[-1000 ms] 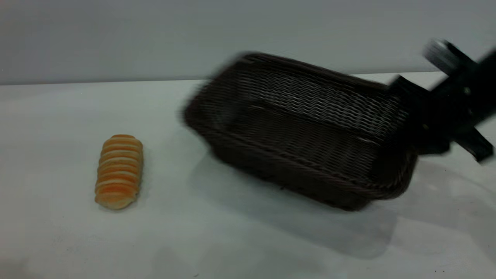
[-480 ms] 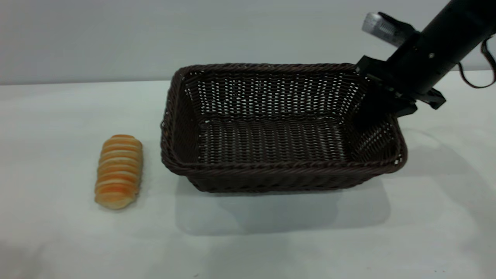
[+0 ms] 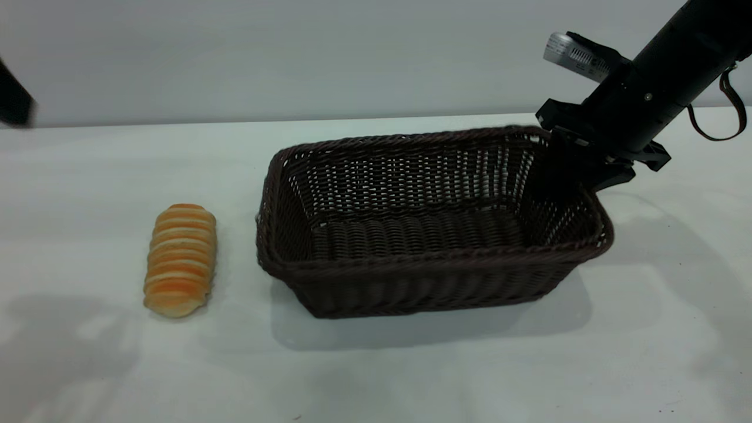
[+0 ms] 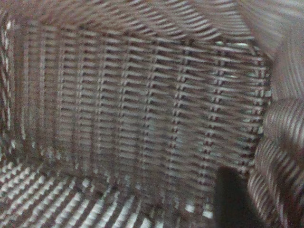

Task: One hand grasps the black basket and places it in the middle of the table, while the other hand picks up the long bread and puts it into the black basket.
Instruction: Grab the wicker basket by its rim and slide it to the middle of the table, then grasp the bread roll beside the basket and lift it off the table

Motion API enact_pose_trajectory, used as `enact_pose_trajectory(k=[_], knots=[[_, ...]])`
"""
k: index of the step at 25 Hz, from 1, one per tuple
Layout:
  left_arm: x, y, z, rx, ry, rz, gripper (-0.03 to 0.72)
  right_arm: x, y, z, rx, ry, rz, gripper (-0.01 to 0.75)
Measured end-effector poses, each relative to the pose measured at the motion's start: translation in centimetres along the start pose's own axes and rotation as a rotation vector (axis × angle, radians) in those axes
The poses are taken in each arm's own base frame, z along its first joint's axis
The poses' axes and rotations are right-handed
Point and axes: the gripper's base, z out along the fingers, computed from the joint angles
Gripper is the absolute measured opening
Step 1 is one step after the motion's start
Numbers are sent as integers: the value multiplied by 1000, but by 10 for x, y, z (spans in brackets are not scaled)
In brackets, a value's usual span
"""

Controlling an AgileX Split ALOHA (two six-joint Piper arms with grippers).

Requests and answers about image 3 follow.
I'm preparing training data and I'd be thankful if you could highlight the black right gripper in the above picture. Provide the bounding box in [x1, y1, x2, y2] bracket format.
[535, 66, 691, 198]

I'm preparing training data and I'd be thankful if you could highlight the black woven wicker basket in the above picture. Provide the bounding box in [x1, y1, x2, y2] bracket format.
[256, 125, 615, 320]

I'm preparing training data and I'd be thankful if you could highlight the ridged orange bread roll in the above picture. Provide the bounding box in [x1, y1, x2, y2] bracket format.
[143, 204, 218, 319]

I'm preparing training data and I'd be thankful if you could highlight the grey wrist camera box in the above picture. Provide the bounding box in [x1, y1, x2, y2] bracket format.
[543, 32, 633, 83]

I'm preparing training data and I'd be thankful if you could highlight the brown cable loop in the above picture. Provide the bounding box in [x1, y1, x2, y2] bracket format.
[686, 63, 748, 142]

